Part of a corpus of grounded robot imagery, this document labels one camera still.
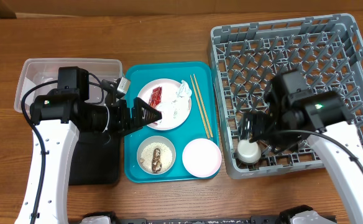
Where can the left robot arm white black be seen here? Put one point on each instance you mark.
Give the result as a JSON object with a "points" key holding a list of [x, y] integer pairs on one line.
{"points": [[56, 120]]}

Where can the pink bowl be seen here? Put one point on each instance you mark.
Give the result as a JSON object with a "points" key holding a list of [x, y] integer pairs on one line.
{"points": [[202, 158]]}

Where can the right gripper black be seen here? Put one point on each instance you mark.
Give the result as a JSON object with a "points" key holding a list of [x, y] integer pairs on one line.
{"points": [[260, 120]]}

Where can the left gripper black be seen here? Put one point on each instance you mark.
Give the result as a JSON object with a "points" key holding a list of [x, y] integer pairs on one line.
{"points": [[125, 123]]}

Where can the grey bowl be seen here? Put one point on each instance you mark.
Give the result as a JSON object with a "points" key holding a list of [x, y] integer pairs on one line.
{"points": [[152, 139]]}

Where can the clear plastic bin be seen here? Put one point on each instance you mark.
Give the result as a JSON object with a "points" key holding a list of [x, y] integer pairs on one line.
{"points": [[41, 70]]}

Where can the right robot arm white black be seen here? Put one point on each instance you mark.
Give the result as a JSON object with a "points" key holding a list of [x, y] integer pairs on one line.
{"points": [[323, 121]]}

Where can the white rice pile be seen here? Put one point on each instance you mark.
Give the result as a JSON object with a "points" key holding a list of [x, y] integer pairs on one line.
{"points": [[146, 156]]}

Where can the wooden chopstick left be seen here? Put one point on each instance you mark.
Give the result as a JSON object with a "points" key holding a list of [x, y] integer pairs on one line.
{"points": [[199, 107]]}

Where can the large white pink plate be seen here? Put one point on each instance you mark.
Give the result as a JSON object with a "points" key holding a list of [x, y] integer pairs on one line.
{"points": [[168, 86]]}

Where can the red snack wrapper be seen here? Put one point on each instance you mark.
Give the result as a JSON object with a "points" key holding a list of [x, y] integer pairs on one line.
{"points": [[156, 97]]}

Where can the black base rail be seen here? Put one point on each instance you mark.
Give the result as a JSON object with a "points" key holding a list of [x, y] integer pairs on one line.
{"points": [[299, 214]]}

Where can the brown food piece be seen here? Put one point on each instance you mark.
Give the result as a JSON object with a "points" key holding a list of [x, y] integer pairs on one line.
{"points": [[156, 161]]}

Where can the wooden chopstick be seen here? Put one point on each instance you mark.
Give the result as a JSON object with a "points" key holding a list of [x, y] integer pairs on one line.
{"points": [[199, 107], [203, 106]]}

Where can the teal plastic tray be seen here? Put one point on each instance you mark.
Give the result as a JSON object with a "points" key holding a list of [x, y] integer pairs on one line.
{"points": [[186, 136]]}

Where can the black tray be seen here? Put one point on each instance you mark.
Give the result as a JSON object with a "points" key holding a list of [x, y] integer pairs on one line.
{"points": [[96, 159]]}

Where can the white tissue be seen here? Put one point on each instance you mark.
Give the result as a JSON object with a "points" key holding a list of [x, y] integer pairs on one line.
{"points": [[175, 109]]}

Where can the wooden chopstick right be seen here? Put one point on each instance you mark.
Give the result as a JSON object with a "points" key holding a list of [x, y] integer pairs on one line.
{"points": [[203, 106]]}

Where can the white cup in rack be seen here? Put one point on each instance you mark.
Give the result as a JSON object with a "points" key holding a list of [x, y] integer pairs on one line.
{"points": [[248, 152]]}

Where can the grey dishwasher rack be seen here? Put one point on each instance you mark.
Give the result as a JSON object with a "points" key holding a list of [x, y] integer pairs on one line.
{"points": [[327, 50]]}

